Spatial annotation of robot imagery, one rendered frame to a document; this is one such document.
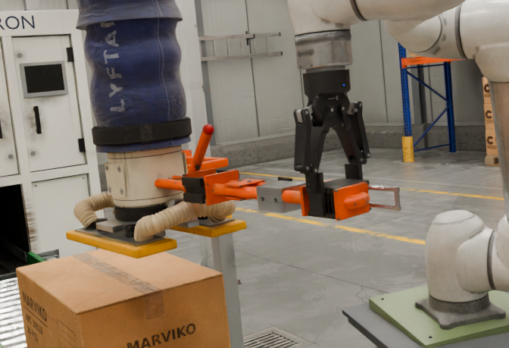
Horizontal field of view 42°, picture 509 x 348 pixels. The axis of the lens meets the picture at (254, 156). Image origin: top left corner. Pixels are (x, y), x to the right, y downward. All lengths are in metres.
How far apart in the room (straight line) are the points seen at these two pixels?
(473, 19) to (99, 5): 0.79
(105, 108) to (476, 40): 0.81
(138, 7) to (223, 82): 10.60
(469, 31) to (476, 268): 0.61
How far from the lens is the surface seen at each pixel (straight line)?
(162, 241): 1.43
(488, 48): 1.52
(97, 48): 1.50
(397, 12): 1.02
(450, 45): 1.54
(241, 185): 1.25
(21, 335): 2.89
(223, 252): 2.38
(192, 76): 4.83
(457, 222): 1.81
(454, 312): 1.87
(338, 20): 1.05
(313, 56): 1.06
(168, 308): 1.76
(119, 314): 1.71
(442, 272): 1.83
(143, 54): 1.47
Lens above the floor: 1.44
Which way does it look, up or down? 6 degrees down
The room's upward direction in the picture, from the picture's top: 6 degrees counter-clockwise
